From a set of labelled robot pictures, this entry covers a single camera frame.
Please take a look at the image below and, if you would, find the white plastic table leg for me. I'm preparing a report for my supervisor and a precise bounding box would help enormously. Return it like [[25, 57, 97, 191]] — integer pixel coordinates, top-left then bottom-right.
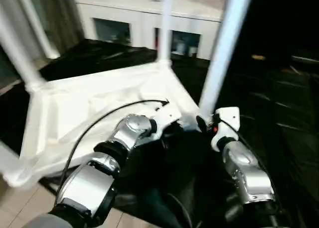
[[157, 0, 174, 67], [0, 141, 28, 187], [198, 0, 256, 122], [0, 3, 50, 92]]

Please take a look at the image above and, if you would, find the white plastic table top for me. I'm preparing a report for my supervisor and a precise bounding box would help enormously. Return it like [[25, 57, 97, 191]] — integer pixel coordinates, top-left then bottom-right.
[[3, 61, 208, 189]]

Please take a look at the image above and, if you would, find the black plastic mat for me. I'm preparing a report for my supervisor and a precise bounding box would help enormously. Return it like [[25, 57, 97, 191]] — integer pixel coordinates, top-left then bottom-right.
[[0, 37, 319, 228]]

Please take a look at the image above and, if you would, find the black speaker box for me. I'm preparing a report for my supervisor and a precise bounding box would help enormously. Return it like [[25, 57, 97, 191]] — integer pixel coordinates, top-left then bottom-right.
[[239, 0, 295, 65]]

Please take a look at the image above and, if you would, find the black metal stand leg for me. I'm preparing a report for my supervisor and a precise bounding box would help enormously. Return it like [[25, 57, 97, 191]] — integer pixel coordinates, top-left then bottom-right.
[[40, 179, 58, 197]]

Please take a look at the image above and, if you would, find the white glass-door cabinet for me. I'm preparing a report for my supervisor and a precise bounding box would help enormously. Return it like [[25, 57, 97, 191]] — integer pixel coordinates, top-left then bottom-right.
[[75, 0, 229, 61]]

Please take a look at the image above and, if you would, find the grey curtain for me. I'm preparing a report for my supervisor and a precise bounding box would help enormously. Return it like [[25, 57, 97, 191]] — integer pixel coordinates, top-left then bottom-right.
[[42, 0, 86, 47]]

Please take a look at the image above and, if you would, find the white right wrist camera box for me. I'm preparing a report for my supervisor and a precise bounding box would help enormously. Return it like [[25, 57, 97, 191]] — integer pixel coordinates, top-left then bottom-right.
[[210, 106, 241, 152]]

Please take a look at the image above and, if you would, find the white door frame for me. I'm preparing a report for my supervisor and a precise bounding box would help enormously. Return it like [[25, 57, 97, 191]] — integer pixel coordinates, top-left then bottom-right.
[[14, 0, 61, 60]]

